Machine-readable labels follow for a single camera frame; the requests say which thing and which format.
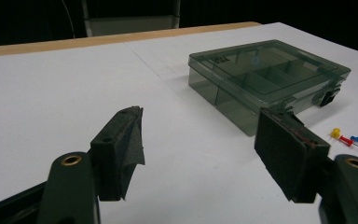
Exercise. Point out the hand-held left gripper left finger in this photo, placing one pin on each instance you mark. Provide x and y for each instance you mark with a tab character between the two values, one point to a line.
115	149

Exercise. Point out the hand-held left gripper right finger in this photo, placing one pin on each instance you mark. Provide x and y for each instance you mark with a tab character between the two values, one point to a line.
282	155

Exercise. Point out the yellow pushpin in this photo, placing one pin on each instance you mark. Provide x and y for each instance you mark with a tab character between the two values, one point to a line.
335	133

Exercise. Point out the red pushpin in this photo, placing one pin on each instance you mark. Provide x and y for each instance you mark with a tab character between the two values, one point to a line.
346	140

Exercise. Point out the grey transparent compartment box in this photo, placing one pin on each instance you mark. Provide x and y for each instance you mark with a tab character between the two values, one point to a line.
261	71

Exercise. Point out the white table cover sheet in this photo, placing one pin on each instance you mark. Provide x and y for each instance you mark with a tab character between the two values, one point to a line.
59	102

